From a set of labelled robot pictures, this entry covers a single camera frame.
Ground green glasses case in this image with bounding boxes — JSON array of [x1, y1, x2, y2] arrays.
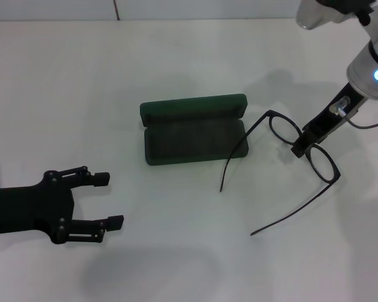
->
[[139, 93, 250, 167]]

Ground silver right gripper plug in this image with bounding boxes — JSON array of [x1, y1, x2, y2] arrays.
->
[[329, 97, 351, 116]]

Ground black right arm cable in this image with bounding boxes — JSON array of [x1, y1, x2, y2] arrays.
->
[[341, 109, 378, 130]]

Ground black glasses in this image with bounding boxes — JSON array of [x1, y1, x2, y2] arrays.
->
[[219, 109, 341, 237]]

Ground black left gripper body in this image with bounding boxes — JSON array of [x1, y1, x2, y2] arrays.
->
[[0, 169, 76, 246]]

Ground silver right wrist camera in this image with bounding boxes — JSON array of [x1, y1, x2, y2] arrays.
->
[[295, 0, 378, 31]]

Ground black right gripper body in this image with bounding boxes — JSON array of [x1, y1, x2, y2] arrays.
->
[[301, 82, 367, 138]]

